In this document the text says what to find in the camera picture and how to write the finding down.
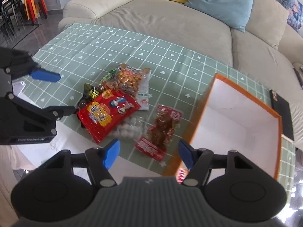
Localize red snack bag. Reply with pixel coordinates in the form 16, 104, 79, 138
77, 89, 141, 143

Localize red dried meat packet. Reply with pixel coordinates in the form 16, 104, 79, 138
135, 105, 183, 162

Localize clear tray white balls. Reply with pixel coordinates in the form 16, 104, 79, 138
109, 116, 146, 140

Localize peanut snack bag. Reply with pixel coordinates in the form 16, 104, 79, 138
103, 64, 152, 97

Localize white snack packet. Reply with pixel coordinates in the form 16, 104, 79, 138
136, 72, 151, 111

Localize smartphone on white stand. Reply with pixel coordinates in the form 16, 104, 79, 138
12, 80, 26, 99

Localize black yellow snack packet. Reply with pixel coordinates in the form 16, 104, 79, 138
77, 83, 105, 109

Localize orange cardboard box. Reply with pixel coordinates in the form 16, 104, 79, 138
163, 73, 283, 185

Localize black dining chairs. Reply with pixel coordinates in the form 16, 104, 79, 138
3, 0, 26, 31

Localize green candy packet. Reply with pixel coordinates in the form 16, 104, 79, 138
100, 68, 117, 85

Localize red orange stacked stools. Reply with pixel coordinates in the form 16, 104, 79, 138
24, 0, 48, 24

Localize green checkered tablecloth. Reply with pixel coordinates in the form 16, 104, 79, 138
14, 23, 296, 192

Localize beige sofa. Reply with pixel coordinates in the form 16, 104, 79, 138
58, 0, 302, 144

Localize beige back cushion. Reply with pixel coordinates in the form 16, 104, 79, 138
245, 0, 289, 50

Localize light blue cushion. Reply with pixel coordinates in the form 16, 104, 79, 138
185, 0, 254, 32

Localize blue patterned cushion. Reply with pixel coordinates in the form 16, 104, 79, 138
280, 0, 302, 33

